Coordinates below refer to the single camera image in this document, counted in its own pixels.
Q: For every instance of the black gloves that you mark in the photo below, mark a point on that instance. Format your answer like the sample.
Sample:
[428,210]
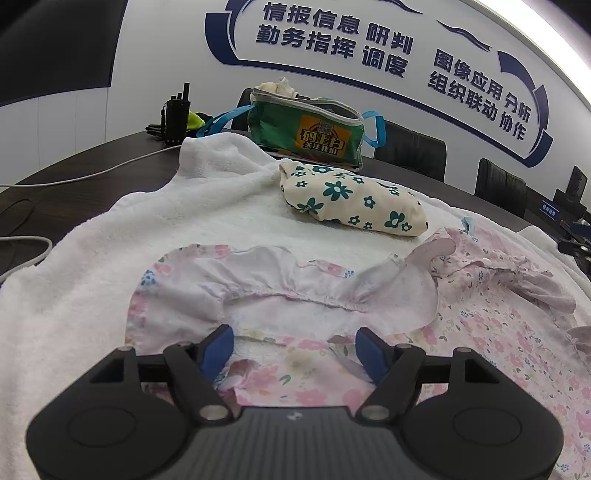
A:
[154,129]

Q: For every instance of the pink small-flower shirt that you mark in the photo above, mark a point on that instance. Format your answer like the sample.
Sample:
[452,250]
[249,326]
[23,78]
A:
[503,323]

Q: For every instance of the cream cloth in bag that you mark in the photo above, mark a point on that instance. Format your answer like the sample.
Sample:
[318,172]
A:
[277,88]

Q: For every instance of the pink large-flower pants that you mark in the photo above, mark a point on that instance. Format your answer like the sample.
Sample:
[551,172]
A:
[286,304]

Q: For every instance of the yellow-green item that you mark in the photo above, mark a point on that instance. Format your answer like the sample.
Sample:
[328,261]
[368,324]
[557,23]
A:
[195,121]

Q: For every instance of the black two-way radio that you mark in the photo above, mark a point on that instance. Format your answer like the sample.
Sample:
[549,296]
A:
[178,115]

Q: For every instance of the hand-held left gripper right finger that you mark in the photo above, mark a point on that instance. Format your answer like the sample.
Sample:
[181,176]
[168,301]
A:
[369,351]

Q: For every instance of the black monitor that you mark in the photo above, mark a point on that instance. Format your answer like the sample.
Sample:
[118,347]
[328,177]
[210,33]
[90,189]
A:
[577,184]

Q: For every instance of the blue wall lettering sign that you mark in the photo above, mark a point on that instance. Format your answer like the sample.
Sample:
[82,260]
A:
[369,60]

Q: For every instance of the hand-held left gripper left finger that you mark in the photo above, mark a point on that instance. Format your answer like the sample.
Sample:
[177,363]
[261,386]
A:
[217,350]

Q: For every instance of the blue desk name plate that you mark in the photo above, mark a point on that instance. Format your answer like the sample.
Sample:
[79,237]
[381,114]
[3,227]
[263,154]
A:
[549,213]

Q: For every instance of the white fluffy towel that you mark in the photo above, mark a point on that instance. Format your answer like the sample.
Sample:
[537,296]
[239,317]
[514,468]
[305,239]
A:
[92,277]

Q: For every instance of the folded cream teal-flower cloth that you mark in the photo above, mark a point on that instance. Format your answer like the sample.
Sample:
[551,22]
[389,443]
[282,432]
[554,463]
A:
[351,198]

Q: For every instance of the black office chair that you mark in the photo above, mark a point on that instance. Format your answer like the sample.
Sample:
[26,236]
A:
[501,187]
[411,150]
[240,108]

